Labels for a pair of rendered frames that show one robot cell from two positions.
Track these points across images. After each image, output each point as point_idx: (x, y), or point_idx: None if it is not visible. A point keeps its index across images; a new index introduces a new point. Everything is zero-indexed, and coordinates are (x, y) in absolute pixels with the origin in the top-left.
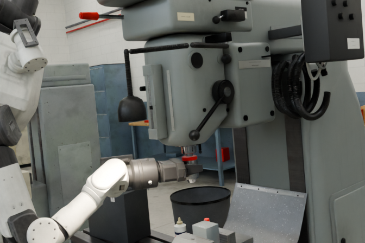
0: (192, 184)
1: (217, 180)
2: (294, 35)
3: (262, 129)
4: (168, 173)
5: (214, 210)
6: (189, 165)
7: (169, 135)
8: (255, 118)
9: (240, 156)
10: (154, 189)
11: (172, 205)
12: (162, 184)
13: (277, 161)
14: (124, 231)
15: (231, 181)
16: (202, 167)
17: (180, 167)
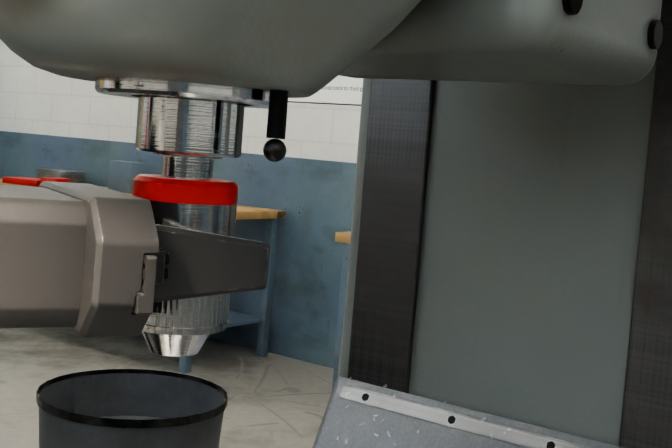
0: (107, 360)
1: (174, 356)
2: None
3: (517, 149)
4: (20, 268)
5: (173, 447)
6: (182, 234)
7: None
8: (601, 26)
9: (381, 262)
10: (0, 360)
11: (40, 418)
12: (25, 351)
13: (570, 301)
14: None
15: (209, 364)
16: (266, 260)
17: (117, 233)
